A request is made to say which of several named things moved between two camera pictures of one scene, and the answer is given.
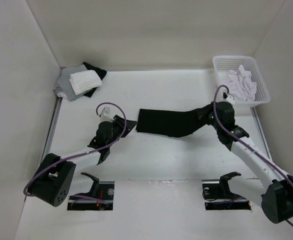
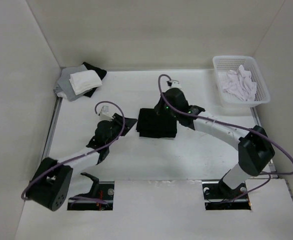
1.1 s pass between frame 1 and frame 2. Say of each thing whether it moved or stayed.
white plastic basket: stayed
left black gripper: stayed
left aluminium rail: stayed
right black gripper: moved
